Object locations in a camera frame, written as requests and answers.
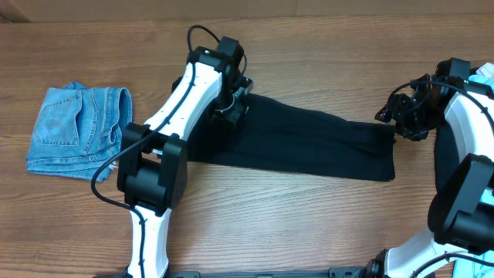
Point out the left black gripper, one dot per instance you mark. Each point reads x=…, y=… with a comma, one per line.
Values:
x=234, y=116

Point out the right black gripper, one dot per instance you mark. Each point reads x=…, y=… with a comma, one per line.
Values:
x=404, y=112

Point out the black t-shirt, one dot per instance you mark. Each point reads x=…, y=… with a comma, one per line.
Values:
x=275, y=136

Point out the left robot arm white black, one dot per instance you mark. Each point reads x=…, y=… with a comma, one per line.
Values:
x=153, y=169

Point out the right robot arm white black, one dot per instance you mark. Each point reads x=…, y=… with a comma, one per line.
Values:
x=460, y=223

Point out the white pink garment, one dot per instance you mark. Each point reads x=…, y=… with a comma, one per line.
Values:
x=486, y=70

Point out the folded blue jeans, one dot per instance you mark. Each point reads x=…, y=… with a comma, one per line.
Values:
x=78, y=129

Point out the light blue garment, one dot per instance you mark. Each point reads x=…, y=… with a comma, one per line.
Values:
x=465, y=268

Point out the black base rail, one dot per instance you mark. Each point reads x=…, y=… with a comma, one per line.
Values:
x=332, y=272

